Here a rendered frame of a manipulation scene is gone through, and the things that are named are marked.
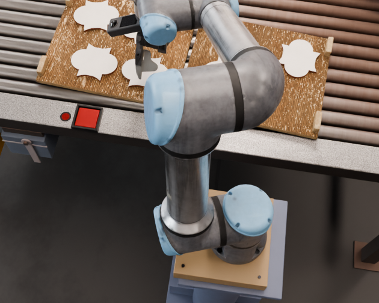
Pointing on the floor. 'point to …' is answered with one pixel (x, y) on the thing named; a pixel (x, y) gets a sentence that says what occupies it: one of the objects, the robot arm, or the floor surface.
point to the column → (245, 296)
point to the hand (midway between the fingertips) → (144, 57)
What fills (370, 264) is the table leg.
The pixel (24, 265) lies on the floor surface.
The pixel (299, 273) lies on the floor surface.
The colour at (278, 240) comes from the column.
